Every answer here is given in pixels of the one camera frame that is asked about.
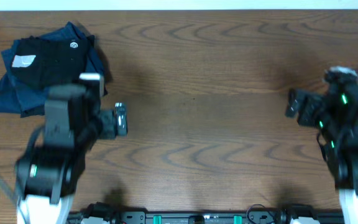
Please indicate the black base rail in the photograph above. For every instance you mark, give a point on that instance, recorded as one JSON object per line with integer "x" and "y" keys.
{"x": 256, "y": 214}

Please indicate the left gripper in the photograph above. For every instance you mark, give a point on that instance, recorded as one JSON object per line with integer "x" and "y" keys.
{"x": 89, "y": 101}

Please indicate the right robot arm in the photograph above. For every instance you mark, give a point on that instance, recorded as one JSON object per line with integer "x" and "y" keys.
{"x": 335, "y": 116}

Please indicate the black t-shirt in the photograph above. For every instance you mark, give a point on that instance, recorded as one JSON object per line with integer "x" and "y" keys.
{"x": 41, "y": 63}

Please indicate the folded blue shorts top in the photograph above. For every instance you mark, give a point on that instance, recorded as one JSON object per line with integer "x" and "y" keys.
{"x": 17, "y": 98}

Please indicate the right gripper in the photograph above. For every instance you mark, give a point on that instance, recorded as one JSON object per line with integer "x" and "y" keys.
{"x": 305, "y": 109}

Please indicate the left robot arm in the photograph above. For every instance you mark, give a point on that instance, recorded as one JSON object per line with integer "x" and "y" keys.
{"x": 48, "y": 172}

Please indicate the folded blue garment bottom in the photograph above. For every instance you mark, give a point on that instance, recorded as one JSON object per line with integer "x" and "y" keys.
{"x": 8, "y": 98}

